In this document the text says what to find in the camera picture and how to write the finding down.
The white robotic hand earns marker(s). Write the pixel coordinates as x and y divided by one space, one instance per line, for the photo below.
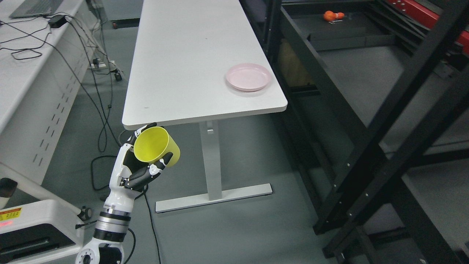
129 176

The yellow plastic cup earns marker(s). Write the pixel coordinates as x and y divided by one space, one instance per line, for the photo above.
153 143

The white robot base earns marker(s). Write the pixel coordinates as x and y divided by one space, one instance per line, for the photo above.
41 232

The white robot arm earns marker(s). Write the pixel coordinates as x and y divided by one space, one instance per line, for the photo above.
105 246

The orange object on shelf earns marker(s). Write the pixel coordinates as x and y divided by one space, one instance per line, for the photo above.
331 16

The black metal shelf rack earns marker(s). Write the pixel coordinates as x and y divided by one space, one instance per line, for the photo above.
377 124

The white power strip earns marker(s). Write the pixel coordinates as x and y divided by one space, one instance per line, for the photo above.
101 66

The white table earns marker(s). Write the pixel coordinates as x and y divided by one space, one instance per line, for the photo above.
184 49

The white side desk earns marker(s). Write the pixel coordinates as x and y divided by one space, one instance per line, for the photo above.
41 70

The pink plastic plate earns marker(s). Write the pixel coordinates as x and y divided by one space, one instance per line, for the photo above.
248 77

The black power adapter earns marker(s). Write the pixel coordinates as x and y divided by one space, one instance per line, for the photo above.
57 21

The grey laptop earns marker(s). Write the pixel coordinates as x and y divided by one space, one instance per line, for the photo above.
35 8

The red metal beam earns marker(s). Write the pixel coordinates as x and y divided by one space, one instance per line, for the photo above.
426 12

